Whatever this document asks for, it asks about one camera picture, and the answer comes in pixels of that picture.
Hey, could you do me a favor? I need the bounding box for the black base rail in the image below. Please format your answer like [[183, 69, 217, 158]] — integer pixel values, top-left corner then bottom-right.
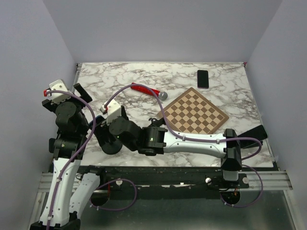
[[78, 165, 249, 200]]

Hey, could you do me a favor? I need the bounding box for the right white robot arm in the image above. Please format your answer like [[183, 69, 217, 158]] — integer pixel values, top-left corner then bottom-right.
[[90, 116, 242, 188]]

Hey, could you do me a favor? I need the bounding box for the purple case phone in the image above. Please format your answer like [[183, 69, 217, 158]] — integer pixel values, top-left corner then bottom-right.
[[197, 70, 209, 89]]

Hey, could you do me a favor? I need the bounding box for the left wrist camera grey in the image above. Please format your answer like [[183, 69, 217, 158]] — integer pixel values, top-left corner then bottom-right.
[[43, 79, 72, 104]]

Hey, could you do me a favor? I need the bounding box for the red toy microphone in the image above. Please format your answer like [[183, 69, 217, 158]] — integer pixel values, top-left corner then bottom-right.
[[130, 82, 168, 101]]

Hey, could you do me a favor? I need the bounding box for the black phone stand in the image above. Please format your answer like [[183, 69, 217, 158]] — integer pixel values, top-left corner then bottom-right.
[[149, 117, 165, 127], [101, 139, 122, 155]]

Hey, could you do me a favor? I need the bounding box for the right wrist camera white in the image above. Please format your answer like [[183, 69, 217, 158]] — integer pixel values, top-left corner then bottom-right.
[[100, 99, 122, 125]]

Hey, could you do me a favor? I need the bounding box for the wooden chessboard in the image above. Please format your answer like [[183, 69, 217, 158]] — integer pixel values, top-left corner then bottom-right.
[[164, 87, 229, 134]]

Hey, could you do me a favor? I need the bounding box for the black phone right side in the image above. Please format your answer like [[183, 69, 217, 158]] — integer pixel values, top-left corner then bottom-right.
[[238, 125, 268, 149]]

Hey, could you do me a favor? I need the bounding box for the blue case phone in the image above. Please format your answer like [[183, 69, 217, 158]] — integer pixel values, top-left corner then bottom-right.
[[89, 115, 106, 131]]

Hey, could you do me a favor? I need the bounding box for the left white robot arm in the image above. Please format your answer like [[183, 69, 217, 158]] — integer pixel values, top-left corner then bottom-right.
[[30, 80, 106, 230]]

